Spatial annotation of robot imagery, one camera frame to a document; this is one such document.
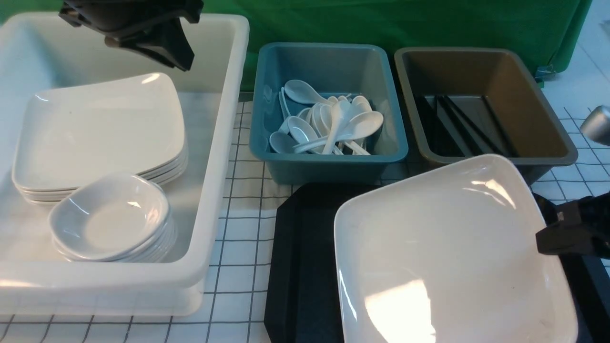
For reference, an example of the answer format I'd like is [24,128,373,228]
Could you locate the black chopsticks in bin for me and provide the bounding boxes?
[415,95,519,158]

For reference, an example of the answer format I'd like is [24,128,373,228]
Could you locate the large white square rice plate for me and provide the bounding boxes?
[334,154,578,343]

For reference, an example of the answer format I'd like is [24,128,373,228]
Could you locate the stack of small white bowls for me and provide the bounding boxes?
[51,205,179,264]

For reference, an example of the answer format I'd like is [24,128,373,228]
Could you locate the large white plastic tub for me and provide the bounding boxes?
[1,12,249,322]

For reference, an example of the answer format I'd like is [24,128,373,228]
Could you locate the brown plastic bin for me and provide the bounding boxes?
[394,46,578,184]

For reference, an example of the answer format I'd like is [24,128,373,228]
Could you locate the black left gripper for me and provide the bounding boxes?
[59,0,204,71]

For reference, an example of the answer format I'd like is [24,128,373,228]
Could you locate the top stacked small white bowl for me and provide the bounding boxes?
[48,173,171,262]

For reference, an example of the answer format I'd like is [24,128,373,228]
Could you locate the stack of white square plates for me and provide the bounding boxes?
[13,140,189,207]

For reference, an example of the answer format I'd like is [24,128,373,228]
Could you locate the pile of white spoons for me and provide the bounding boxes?
[268,80,384,156]

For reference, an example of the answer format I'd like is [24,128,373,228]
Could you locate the green backdrop cloth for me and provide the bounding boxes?
[0,0,592,92]

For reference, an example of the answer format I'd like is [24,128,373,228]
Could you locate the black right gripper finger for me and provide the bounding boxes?
[535,193,610,259]

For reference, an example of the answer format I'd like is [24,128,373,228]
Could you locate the metal binder clip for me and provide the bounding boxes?
[534,65,557,83]

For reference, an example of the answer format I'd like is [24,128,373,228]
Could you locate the top stacked white square plate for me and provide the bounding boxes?
[12,72,186,192]

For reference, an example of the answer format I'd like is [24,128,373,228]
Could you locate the teal plastic bin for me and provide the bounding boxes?
[250,42,409,185]

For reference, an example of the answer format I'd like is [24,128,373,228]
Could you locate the black serving tray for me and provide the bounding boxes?
[264,183,610,343]

